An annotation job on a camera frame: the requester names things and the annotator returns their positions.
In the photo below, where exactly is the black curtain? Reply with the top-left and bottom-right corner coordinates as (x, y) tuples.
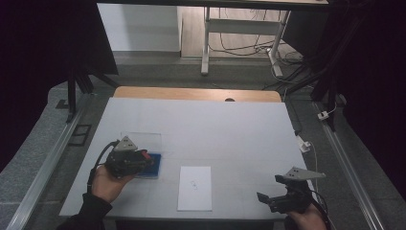
(0, 0), (120, 171)
(283, 0), (406, 199)

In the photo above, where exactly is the white power adapter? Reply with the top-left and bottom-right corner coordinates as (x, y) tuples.
(317, 104), (339, 122)

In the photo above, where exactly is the black metal stand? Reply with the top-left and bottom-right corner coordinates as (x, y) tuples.
(286, 63), (339, 132)
(65, 60), (121, 124)

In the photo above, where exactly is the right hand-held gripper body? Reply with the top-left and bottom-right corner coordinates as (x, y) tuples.
(269, 166), (327, 215)

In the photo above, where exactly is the white plug with cable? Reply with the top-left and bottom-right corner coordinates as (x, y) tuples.
(298, 135), (319, 173)

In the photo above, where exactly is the white desk frame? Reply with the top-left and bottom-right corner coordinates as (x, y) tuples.
(200, 6), (292, 78)

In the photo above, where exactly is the tangle of floor cables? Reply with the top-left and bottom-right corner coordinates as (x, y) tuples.
(209, 9), (315, 91)

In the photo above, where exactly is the aluminium rail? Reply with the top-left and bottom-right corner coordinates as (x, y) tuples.
(314, 102), (386, 230)
(6, 94), (94, 230)

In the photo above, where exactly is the blue ink pad box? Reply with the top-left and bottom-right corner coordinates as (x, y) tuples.
(120, 131), (163, 179)

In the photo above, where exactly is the black floor bracket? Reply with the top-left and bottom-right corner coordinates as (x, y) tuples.
(67, 124), (93, 148)

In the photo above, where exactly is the person's left hand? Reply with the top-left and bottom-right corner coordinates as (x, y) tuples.
(90, 166), (135, 204)

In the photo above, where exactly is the white cabinet panel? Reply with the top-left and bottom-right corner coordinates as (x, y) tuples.
(97, 3), (182, 53)

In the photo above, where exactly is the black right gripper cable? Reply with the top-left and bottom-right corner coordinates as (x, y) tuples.
(310, 190), (332, 230)

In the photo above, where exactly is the white paper sheet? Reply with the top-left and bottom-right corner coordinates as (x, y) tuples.
(176, 166), (213, 212)

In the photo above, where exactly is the wooden table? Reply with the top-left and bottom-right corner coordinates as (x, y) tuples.
(113, 85), (282, 104)

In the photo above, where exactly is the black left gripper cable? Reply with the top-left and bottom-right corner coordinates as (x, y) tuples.
(86, 140), (120, 195)

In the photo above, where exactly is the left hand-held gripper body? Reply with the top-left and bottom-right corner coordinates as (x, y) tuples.
(104, 135), (145, 179)

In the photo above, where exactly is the white table cover board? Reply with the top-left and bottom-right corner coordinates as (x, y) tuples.
(60, 97), (307, 220)

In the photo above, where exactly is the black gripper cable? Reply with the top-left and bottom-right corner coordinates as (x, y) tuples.
(310, 190), (332, 230)
(86, 140), (120, 195)

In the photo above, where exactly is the person's right hand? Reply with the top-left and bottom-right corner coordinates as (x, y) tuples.
(286, 204), (327, 230)

